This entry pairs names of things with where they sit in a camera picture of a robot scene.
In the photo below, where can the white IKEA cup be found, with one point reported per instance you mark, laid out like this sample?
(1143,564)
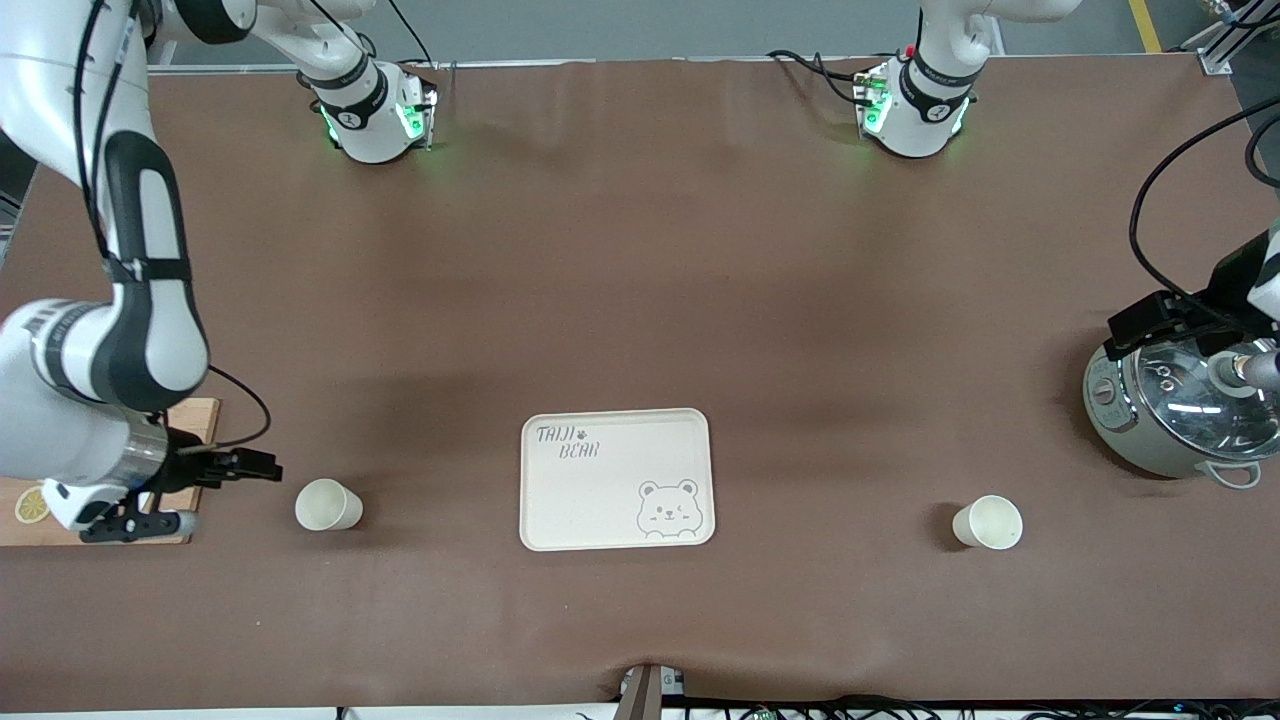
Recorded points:
(322,505)
(992,522)

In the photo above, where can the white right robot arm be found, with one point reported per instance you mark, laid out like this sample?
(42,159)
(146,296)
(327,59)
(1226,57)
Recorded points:
(50,420)

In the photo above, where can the yellow lemon slice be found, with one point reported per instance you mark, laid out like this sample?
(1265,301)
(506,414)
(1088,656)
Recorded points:
(30,508)

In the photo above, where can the wooden cutting board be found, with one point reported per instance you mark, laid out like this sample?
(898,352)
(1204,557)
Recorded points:
(205,420)

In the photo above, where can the glass pot lid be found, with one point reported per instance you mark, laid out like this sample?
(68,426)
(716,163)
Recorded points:
(1190,410)

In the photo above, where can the cream bear print tray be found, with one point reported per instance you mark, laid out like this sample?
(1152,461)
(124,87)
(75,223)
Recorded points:
(620,505)

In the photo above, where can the aluminium frame profile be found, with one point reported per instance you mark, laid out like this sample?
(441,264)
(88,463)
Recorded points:
(1215,55)

